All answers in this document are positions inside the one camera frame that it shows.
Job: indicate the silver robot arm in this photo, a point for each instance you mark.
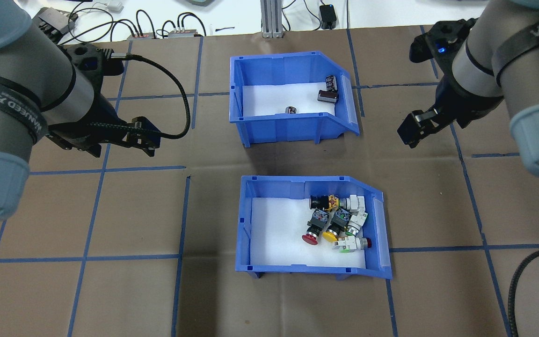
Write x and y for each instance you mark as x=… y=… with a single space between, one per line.
x=12 y=51
x=531 y=70

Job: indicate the silver white push button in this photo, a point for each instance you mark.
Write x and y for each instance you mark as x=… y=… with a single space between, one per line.
x=357 y=222

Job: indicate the small grey connector box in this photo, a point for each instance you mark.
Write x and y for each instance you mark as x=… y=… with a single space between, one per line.
x=183 y=33
x=141 y=35

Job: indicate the blue bin with push buttons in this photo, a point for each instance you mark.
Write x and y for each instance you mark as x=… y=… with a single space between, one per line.
x=243 y=234

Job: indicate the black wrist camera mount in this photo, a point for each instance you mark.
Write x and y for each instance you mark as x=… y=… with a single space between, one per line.
x=91 y=58
x=442 y=40

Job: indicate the red mushroom push button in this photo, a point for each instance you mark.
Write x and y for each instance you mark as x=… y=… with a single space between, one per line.
x=310 y=238

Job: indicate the blue bin with batteries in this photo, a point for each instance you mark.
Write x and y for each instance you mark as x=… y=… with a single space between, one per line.
x=279 y=128

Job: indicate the white contact block switch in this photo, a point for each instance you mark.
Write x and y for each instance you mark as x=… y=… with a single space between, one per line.
x=354 y=203

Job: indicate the pile of small mixed parts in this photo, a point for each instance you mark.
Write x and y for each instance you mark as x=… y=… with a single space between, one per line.
x=274 y=234

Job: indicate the white foam bin liner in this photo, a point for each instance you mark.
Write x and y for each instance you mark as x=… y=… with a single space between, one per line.
x=269 y=98

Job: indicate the dark maroon battery cell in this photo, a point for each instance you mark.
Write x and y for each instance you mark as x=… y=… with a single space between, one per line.
x=328 y=96

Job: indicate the aluminium profile post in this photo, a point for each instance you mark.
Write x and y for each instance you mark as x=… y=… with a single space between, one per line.
x=272 y=18

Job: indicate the white switch small red head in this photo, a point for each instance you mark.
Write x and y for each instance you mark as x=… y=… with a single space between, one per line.
x=349 y=243

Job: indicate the dark grey device box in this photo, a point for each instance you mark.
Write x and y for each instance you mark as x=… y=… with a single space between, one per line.
x=56 y=21

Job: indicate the black power adapter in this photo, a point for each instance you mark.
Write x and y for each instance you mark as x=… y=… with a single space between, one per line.
x=328 y=16

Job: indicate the small white adapter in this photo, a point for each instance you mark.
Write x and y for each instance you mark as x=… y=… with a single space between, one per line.
x=114 y=6

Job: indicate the yellow push button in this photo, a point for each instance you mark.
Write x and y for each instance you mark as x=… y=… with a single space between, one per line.
x=330 y=235

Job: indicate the small dark battery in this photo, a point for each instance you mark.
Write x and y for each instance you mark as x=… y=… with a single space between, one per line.
x=291 y=110

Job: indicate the black head push button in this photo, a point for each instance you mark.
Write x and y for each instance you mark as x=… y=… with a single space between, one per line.
x=318 y=202

